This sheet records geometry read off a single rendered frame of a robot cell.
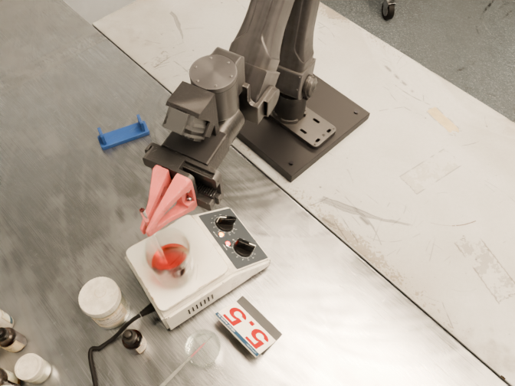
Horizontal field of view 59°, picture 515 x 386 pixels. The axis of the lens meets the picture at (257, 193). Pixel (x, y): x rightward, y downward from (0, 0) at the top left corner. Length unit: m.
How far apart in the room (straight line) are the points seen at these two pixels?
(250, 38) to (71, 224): 0.47
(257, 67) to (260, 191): 0.30
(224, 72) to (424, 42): 2.23
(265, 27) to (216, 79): 0.13
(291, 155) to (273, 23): 0.33
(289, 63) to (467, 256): 0.46
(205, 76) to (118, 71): 0.57
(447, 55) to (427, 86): 1.59
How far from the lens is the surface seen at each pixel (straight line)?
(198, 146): 0.56
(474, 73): 2.65
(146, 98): 1.03
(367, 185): 0.90
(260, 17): 0.64
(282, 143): 0.90
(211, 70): 0.56
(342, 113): 0.97
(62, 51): 1.20
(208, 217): 0.77
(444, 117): 1.06
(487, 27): 2.97
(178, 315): 0.71
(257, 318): 0.76
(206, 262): 0.70
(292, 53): 0.80
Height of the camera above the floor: 1.63
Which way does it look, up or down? 58 degrees down
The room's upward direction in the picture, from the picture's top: 2 degrees clockwise
